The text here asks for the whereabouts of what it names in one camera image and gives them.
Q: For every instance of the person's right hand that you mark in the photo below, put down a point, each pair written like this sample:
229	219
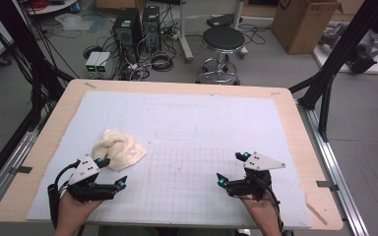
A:
264	211

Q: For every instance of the black round stool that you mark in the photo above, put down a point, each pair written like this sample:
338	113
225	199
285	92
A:
223	39

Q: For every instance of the cardboard box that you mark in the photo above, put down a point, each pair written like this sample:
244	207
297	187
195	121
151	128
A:
303	26

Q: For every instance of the black metal frame post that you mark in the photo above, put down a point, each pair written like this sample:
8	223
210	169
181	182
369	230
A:
338	55
19	42

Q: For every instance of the white foam mat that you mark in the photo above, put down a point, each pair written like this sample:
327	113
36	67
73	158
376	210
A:
177	114

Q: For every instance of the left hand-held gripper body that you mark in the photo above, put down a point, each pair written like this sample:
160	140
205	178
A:
84	168

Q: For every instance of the thin wooden stick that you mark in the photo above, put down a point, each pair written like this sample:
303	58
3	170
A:
316	211

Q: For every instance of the person's left hand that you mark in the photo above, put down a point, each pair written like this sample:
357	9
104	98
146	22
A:
72	211

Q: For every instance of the white power supply box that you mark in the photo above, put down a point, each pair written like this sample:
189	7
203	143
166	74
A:
103	62
92	62

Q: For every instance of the black flat case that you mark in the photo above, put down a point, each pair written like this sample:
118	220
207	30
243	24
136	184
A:
223	20

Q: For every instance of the white stand leg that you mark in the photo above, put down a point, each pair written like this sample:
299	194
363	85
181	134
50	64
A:
184	29
239	19

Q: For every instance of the round white table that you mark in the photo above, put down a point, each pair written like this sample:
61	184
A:
50	7

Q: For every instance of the cream towel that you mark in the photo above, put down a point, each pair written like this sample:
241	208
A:
121	147

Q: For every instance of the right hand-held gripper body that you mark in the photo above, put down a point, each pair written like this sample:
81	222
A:
262	163

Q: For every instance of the white board with equipment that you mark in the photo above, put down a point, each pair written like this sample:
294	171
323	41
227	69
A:
351	60

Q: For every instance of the clear plastic bag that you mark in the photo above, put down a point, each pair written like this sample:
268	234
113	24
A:
74	22

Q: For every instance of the large black computer tower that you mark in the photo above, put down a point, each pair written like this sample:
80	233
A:
127	31

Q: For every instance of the grey metal clamp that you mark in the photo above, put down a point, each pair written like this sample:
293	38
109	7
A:
327	185
21	169

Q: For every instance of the slim black computer tower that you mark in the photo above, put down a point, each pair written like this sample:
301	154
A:
151	28

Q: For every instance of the aluminium rail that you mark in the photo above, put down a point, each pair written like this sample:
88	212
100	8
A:
338	177
10	164

